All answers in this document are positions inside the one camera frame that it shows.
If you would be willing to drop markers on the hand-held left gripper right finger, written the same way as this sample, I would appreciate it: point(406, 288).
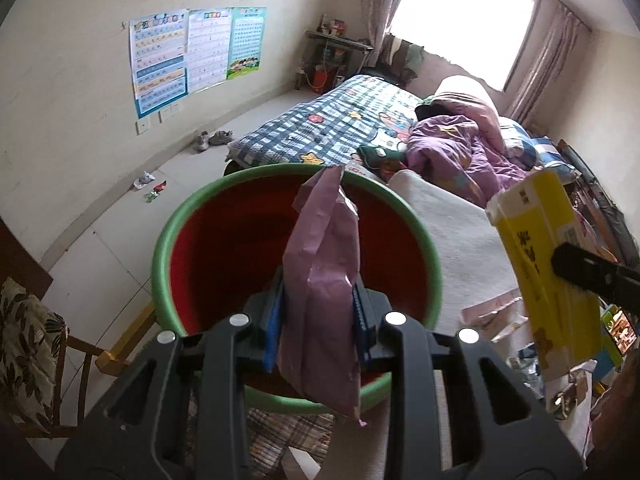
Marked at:
point(361, 330)

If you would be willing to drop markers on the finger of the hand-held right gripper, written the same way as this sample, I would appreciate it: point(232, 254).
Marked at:
point(580, 267)

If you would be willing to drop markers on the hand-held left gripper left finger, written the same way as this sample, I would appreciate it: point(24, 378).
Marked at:
point(274, 322)

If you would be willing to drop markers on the yellow carton box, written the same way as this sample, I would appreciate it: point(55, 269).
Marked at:
point(540, 240)

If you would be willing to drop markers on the purple plastic packet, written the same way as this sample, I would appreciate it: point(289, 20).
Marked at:
point(320, 285)

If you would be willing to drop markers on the green basin red inside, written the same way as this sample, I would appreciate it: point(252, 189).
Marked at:
point(225, 240)

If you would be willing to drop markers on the colourful toy box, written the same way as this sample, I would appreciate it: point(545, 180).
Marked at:
point(620, 340)

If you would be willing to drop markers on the dark bed headboard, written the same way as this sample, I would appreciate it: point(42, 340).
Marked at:
point(595, 185)

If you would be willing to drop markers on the white towel mat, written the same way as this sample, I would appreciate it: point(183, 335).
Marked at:
point(465, 240)

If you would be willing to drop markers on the blue striped pillow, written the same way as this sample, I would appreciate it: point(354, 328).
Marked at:
point(542, 152)

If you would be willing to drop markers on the yellow wooden stool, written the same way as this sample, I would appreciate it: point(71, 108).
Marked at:
point(125, 345)

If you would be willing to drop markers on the dark green pouch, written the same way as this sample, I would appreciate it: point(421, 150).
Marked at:
point(375, 156)

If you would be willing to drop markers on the purple quilt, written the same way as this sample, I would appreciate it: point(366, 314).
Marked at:
point(450, 150)

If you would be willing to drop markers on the red green wrapper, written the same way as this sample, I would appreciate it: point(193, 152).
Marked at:
point(155, 191)

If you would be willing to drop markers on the grey shoe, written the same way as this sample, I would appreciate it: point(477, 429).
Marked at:
point(221, 137)
point(202, 141)

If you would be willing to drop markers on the crumpled white wrapper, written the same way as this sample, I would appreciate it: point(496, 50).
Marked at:
point(143, 181)

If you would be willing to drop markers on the wooden chair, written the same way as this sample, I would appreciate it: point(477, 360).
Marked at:
point(75, 345)

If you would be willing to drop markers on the pink pillow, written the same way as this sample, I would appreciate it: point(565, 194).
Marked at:
point(465, 97)

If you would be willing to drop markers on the blue checkered printed blanket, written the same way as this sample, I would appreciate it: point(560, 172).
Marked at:
point(310, 120)

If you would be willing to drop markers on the red bucket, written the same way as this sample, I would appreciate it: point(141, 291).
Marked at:
point(322, 80)

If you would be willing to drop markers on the floral seat cushion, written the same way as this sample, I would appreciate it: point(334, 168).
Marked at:
point(25, 350)

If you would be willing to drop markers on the bright window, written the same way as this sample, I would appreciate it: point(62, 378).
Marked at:
point(460, 20)

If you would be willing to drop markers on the cluttered metal shelf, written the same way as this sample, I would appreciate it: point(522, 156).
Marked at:
point(340, 42)

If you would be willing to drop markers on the white wall switch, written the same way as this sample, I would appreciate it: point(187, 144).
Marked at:
point(143, 127)

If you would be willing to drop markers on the white chart wall poster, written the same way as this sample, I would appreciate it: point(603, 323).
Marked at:
point(207, 50)

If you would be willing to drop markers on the blue chart wall poster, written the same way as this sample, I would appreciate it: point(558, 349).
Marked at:
point(157, 65)

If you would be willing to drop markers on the green chart wall poster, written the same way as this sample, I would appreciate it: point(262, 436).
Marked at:
point(245, 40)

